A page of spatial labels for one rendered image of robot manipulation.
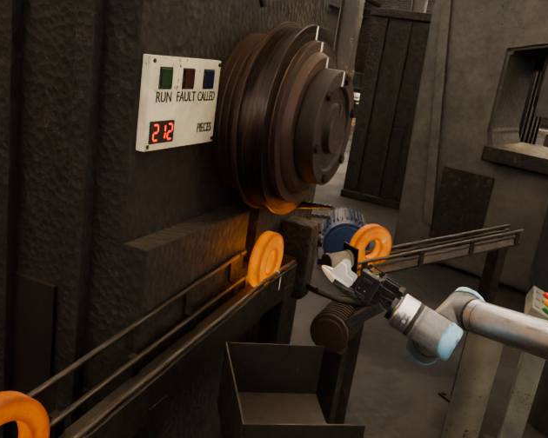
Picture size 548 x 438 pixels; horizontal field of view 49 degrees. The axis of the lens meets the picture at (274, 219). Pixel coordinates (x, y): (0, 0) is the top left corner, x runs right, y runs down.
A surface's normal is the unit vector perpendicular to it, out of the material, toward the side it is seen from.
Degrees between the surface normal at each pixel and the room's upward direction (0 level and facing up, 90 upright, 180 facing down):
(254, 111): 82
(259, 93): 71
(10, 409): 90
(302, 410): 5
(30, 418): 90
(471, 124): 90
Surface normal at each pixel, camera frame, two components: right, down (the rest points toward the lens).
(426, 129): -0.62, 0.13
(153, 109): 0.90, 0.24
